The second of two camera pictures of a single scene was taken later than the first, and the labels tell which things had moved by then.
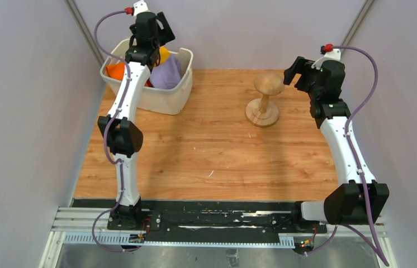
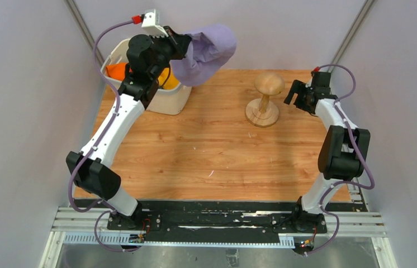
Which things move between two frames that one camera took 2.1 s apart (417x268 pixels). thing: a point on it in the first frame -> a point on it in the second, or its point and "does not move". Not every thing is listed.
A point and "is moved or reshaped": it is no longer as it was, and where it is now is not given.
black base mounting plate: (206, 216) does not move
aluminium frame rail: (89, 226) does not move
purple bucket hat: (166, 75) is moved or reshaped
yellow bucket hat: (165, 54) is moved or reshaped
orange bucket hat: (116, 71) does not move
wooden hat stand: (261, 112) does not move
